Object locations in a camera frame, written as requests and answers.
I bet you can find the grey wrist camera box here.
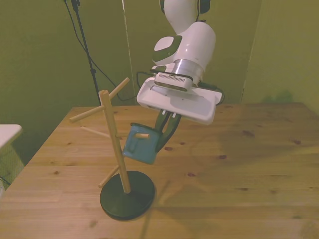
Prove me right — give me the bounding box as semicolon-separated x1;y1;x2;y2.
154;71;193;90

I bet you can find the thin white vertical pole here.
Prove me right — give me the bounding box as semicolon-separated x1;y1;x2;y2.
122;0;137;105

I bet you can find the wooden mug tree black base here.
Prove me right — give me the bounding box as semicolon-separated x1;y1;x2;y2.
69;77;156;221

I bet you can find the black tripod stand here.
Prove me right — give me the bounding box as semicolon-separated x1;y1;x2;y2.
70;0;104;107

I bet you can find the white furniture piece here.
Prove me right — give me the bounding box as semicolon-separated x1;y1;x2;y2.
0;124;23;198

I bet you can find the long black cable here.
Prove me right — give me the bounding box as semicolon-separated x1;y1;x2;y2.
63;0;138;102

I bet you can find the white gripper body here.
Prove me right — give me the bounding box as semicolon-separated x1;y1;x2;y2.
136;77;223;125

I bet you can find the blue enamel mug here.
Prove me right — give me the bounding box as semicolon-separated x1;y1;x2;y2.
122;122;163;166

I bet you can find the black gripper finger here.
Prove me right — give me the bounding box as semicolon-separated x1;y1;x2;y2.
152;110;169;133
156;113;182;153

